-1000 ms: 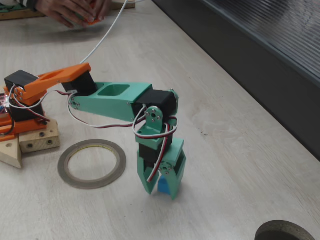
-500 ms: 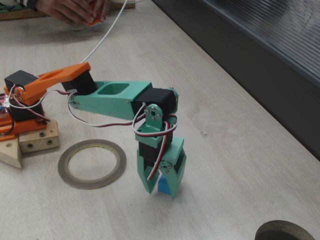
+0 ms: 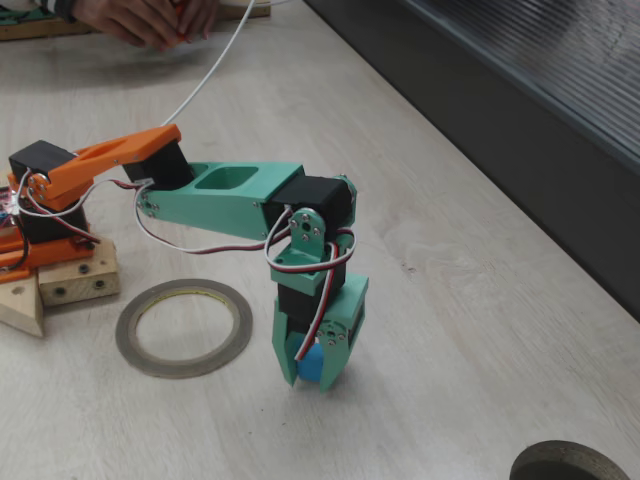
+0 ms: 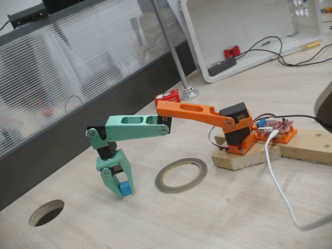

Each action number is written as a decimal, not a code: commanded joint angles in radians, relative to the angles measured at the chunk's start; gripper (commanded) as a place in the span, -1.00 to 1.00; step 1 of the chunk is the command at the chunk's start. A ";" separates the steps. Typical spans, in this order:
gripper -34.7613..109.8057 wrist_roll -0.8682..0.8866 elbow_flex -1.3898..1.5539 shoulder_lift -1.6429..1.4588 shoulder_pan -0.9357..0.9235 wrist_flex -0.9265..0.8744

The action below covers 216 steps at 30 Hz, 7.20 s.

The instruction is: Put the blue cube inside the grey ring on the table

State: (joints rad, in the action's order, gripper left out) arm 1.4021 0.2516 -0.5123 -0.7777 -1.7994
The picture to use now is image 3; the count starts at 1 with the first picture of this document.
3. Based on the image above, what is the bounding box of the small blue cube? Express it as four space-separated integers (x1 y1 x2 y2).
291 334 325 385

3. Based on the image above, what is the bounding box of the forearm in dark sleeve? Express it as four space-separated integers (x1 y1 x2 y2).
47 0 80 25

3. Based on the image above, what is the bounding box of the bare human hand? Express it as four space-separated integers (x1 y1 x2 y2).
74 0 221 52

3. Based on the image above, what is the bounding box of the wooden base block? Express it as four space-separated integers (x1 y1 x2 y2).
38 239 121 307

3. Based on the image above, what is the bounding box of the grey desk partition panel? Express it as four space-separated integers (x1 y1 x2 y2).
302 0 640 325

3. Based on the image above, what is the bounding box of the pale wooden plank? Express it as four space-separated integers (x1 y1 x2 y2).
0 272 47 339

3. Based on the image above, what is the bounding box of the red controller board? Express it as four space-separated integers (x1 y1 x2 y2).
0 187 21 231

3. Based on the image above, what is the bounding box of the brown wooden board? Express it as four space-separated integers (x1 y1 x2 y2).
0 0 271 41

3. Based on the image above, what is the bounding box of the wrist servo wire bundle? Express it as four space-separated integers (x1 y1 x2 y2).
263 227 359 362

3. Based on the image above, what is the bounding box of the grey ring of tape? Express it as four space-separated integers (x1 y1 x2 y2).
114 278 254 380

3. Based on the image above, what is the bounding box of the forearm servo wire loop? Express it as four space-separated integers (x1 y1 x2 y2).
134 182 294 254

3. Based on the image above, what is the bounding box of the round desk cable hole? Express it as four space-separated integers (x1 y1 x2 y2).
508 439 634 480

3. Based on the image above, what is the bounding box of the base servo wire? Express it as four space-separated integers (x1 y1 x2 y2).
19 192 101 247

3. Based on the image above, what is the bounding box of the white usb cable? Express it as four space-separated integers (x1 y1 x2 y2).
162 0 291 127

